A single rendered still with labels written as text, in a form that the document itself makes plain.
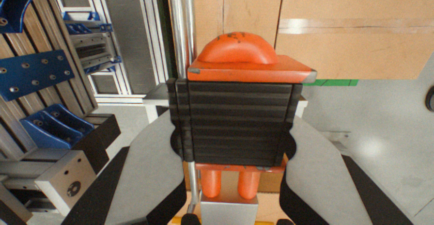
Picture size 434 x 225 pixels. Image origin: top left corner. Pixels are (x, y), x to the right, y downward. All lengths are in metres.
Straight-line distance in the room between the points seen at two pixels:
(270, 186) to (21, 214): 0.60
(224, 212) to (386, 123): 1.91
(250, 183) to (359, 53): 0.74
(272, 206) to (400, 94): 1.60
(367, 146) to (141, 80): 2.10
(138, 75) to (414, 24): 1.32
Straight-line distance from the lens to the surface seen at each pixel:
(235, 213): 0.20
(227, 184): 0.20
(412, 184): 2.89
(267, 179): 0.48
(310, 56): 0.74
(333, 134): 1.80
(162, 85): 0.86
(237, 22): 0.65
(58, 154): 0.57
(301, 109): 0.76
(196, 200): 0.19
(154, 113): 0.77
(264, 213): 0.53
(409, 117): 2.12
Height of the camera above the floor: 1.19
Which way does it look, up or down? 63 degrees down
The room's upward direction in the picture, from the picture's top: 175 degrees counter-clockwise
